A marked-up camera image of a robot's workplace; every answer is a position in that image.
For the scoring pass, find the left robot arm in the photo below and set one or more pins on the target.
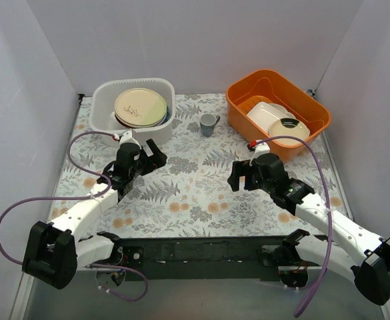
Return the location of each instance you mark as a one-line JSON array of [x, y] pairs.
[[56, 250]]

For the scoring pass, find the white plastic bin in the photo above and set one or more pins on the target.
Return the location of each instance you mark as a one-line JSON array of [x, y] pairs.
[[102, 116]]

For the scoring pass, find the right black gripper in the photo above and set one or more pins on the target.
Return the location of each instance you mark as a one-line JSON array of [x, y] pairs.
[[244, 180]]

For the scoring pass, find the white rectangular dish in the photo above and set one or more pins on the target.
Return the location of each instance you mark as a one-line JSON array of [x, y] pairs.
[[264, 115]]

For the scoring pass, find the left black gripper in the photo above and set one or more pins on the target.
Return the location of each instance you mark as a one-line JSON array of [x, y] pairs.
[[148, 160]]

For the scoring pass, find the floral table mat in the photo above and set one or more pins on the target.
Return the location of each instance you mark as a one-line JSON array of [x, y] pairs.
[[190, 197]]

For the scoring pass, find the cream and blue plate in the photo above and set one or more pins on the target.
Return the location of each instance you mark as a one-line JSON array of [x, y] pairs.
[[125, 124]]

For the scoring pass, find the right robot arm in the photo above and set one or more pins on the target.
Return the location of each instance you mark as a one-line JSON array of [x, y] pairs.
[[361, 256]]

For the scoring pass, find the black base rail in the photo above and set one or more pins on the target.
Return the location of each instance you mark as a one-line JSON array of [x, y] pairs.
[[261, 258]]

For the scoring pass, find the cream round plate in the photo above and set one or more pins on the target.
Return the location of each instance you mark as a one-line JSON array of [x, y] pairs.
[[289, 127]]

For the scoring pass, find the orange plastic bin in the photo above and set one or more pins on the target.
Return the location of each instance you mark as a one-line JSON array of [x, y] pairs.
[[264, 98]]

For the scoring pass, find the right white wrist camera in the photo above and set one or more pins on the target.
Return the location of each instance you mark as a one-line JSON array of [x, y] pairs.
[[258, 147]]

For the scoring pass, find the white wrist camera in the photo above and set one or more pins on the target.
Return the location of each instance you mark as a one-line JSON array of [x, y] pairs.
[[258, 147], [125, 137]]

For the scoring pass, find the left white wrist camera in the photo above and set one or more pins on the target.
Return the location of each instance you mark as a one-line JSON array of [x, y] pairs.
[[125, 137]]

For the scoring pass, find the white round plate in bin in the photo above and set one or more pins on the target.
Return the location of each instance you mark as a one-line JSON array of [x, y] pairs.
[[283, 110]]

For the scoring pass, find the grey ceramic mug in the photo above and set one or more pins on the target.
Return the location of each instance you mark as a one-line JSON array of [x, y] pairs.
[[208, 123]]

